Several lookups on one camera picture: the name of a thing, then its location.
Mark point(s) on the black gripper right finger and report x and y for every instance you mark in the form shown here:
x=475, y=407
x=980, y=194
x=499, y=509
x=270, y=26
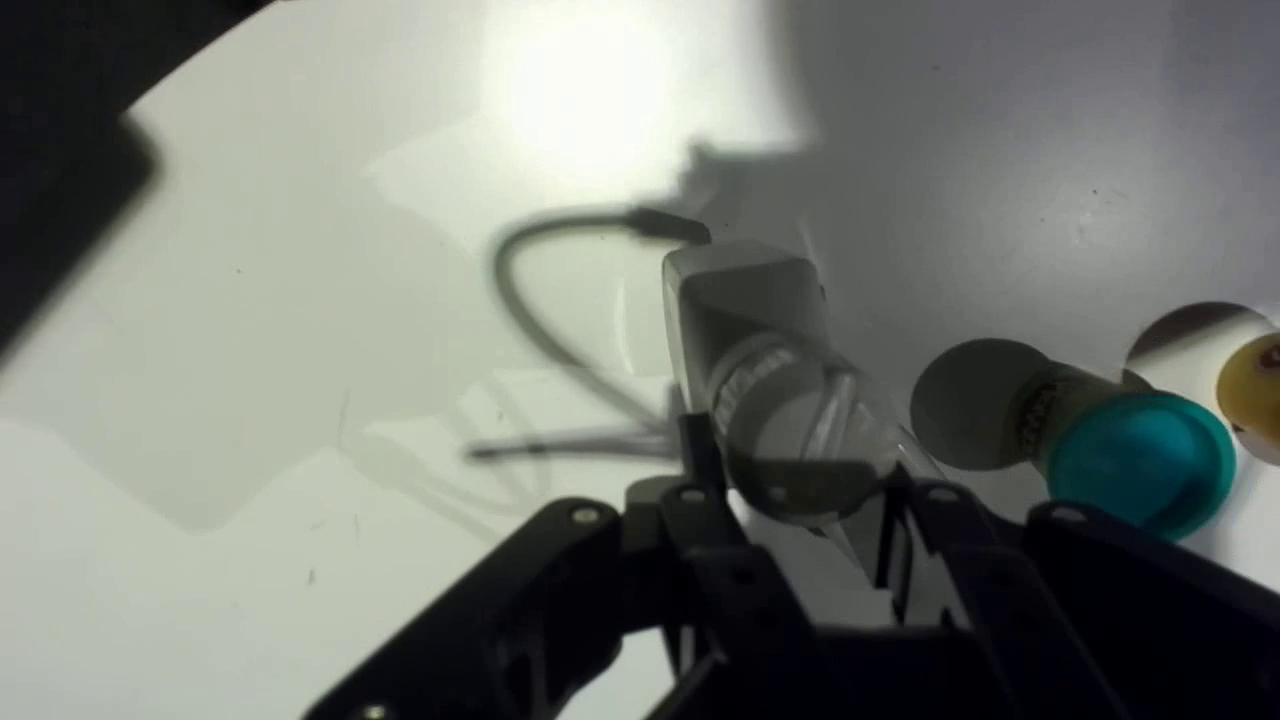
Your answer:
x=907, y=534

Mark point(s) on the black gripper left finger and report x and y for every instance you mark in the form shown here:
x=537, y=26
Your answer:
x=701, y=462

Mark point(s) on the clear bottle white cap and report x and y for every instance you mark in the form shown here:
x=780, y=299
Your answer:
x=787, y=403

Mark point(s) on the teal-lid dough tub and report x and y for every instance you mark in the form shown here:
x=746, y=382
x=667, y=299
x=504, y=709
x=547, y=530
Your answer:
x=1141, y=462

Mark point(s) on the orange-lid dough tub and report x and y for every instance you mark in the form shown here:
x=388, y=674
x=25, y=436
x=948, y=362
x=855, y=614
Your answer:
x=1254, y=392

